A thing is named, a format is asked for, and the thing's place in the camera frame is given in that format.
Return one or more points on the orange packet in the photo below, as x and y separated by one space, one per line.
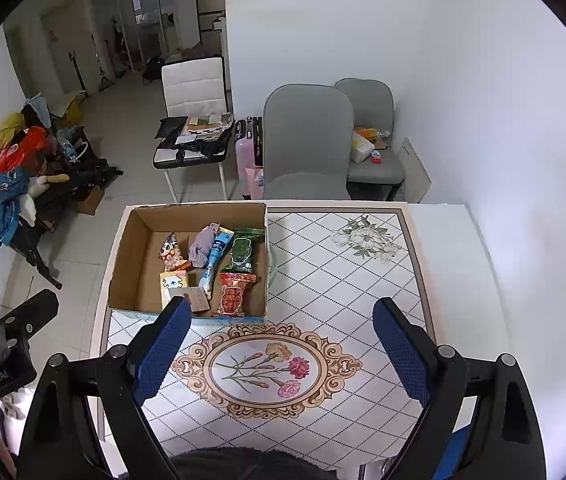
367 132

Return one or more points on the black backpack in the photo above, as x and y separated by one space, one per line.
153 70

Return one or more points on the blue chair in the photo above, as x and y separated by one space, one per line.
455 452

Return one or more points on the yellow tissue pack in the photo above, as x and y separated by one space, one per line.
173 282

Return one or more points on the person's dark fuzzy clothing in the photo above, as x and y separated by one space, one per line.
248 465

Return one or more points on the floral printed table mat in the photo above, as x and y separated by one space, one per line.
313 285

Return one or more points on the black folder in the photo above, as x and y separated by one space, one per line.
172 127

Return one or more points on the purple cloth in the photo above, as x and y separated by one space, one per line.
203 250

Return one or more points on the white and blue tube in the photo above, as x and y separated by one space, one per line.
215 257

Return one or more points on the white plush toy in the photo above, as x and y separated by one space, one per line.
33 200

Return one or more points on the green snack packet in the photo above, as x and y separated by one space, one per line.
244 252

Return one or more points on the black bag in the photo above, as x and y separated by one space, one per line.
203 147

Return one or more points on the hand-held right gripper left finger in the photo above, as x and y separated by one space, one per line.
160 355

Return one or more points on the red plastic bag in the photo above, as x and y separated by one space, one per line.
20 152

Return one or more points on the small cardboard box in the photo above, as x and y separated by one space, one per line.
89 201

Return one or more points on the pink suitcase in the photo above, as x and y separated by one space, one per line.
245 152

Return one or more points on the cartoon print snack packet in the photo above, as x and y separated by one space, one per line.
173 252

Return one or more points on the yellow bag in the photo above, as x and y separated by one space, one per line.
74 112

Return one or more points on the white plastic bag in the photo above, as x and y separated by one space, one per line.
362 147

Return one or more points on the small beige box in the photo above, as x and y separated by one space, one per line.
198 300

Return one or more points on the grey chair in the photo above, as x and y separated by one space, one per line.
308 125
368 105

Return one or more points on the white chair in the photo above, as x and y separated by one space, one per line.
193 85

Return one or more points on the light blue cloth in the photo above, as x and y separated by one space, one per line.
40 107

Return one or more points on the clothes rack with garments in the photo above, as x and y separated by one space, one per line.
85 177

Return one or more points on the brown cardboard box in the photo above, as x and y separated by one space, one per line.
138 270

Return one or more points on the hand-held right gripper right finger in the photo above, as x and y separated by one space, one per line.
403 355

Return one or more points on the red snack packet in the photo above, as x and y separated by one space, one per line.
233 295

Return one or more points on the pile of papers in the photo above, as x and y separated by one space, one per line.
208 124

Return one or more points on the small red box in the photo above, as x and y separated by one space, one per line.
377 157

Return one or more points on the pale green bowl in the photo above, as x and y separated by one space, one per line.
273 270

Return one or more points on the pink paper bag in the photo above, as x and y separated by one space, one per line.
255 182

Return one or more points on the pale wooden board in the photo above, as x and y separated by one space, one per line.
415 170

